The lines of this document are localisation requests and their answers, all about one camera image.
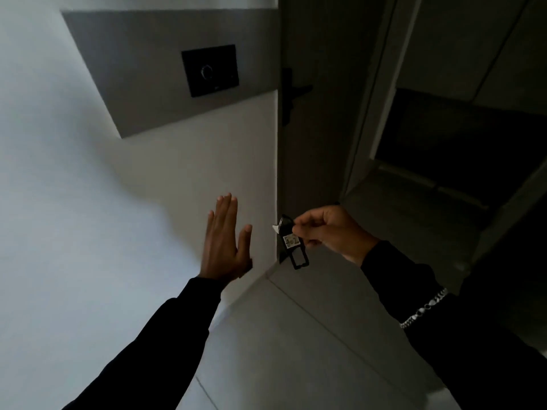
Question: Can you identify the black door handle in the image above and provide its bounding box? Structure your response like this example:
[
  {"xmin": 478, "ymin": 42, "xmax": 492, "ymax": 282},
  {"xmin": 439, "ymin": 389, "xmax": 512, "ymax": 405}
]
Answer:
[{"xmin": 280, "ymin": 68, "xmax": 313, "ymax": 127}]

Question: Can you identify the person's right hand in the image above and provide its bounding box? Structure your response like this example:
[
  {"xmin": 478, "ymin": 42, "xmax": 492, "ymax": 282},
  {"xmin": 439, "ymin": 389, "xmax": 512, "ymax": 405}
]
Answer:
[{"xmin": 293, "ymin": 205, "xmax": 381, "ymax": 266}]

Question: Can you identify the black wall control plate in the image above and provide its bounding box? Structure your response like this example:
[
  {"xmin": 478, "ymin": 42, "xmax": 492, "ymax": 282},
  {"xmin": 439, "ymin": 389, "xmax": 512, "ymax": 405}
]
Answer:
[{"xmin": 181, "ymin": 44, "xmax": 240, "ymax": 98}]

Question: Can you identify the silver chain bracelet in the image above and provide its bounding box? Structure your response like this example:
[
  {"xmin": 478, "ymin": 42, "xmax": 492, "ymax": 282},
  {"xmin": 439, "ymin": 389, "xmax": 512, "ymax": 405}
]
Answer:
[{"xmin": 399, "ymin": 288, "xmax": 449, "ymax": 330}]

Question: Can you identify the person's right forearm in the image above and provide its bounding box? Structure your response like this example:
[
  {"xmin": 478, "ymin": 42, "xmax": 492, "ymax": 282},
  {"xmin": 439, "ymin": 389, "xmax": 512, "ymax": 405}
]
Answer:
[{"xmin": 361, "ymin": 240, "xmax": 547, "ymax": 410}]

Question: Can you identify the person's left forearm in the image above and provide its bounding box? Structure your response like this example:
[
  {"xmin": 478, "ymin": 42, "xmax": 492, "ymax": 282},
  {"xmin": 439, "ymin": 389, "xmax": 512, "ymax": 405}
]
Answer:
[{"xmin": 62, "ymin": 275, "xmax": 229, "ymax": 410}]

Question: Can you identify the grey wall panel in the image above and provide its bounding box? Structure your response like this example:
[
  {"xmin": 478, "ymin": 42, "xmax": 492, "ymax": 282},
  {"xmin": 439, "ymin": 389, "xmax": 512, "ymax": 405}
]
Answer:
[{"xmin": 62, "ymin": 8, "xmax": 281, "ymax": 139}]

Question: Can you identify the person's left hand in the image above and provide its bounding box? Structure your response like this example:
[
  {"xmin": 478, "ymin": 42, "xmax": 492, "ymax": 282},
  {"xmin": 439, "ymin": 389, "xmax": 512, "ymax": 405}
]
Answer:
[{"xmin": 199, "ymin": 193, "xmax": 254, "ymax": 287}]

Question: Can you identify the dark wooden door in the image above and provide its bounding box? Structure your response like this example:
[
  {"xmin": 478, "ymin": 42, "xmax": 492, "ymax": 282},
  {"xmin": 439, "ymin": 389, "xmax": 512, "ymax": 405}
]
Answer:
[{"xmin": 277, "ymin": 0, "xmax": 390, "ymax": 264}]

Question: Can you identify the black key tag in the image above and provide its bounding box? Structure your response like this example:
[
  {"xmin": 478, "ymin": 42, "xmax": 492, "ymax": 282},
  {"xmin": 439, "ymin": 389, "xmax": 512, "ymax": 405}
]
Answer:
[{"xmin": 278, "ymin": 214, "xmax": 310, "ymax": 270}]

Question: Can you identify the grey door frame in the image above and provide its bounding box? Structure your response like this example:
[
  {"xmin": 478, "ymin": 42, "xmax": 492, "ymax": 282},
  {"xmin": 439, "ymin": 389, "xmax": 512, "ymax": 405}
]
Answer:
[{"xmin": 341, "ymin": 0, "xmax": 424, "ymax": 198}]

